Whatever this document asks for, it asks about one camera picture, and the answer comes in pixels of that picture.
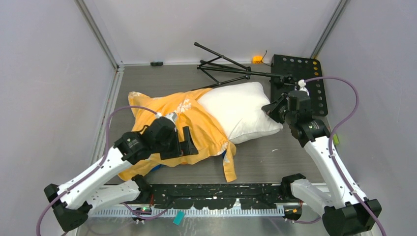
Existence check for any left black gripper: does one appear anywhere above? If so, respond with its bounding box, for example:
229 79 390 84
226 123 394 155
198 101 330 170
153 125 198 159

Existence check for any white pillow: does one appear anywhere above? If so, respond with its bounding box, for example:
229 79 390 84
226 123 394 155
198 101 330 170
197 82 283 144

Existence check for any yellow printed pillowcase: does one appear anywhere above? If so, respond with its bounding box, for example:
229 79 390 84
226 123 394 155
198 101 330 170
118 88 237 182

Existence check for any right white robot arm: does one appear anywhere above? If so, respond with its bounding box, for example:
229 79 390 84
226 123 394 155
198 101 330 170
262 90 382 236

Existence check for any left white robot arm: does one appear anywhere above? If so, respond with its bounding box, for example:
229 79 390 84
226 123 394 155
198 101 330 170
44 114 198 232

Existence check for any black perforated metal plate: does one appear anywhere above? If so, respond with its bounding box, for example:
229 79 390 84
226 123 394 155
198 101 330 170
270 55 328 117

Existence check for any orange tape roll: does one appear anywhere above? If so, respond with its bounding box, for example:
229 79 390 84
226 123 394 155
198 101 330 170
251 56 263 64

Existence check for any black folded tripod stand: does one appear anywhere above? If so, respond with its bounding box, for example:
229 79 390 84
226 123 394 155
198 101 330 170
193 42 296 88

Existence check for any teal tape piece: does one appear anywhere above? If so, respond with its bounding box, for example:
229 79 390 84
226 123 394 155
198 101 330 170
173 210 185 226

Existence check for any green block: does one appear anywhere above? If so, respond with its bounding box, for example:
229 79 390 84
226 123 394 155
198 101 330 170
332 134 340 145

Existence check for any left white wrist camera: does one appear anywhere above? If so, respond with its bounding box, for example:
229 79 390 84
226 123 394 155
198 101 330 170
155 112 178 125

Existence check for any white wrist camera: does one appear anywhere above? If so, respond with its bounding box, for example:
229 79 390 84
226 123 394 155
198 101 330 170
296 79 308 92
155 112 178 125

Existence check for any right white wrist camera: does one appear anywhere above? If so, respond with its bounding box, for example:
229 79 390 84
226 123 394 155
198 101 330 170
296 79 308 92

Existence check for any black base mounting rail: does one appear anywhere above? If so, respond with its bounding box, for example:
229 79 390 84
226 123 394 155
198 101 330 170
119 182 314 211

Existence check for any white slotted cable duct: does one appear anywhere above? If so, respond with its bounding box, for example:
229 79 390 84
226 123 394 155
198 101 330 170
93 205 285 218

